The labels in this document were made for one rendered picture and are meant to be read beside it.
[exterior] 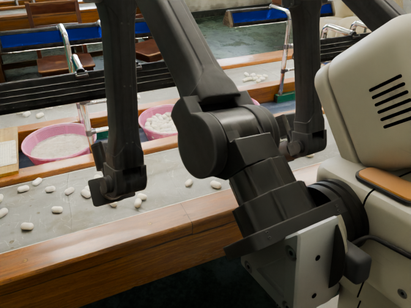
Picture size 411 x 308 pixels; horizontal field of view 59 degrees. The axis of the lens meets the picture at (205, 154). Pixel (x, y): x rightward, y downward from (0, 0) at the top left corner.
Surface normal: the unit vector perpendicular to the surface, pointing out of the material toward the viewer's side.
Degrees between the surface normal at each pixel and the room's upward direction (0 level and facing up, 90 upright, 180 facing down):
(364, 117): 90
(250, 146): 38
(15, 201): 0
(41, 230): 0
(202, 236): 90
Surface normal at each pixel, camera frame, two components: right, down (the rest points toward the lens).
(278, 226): 0.29, -0.38
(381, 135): -0.88, 0.25
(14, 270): 0.00, -0.84
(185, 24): 0.44, -0.48
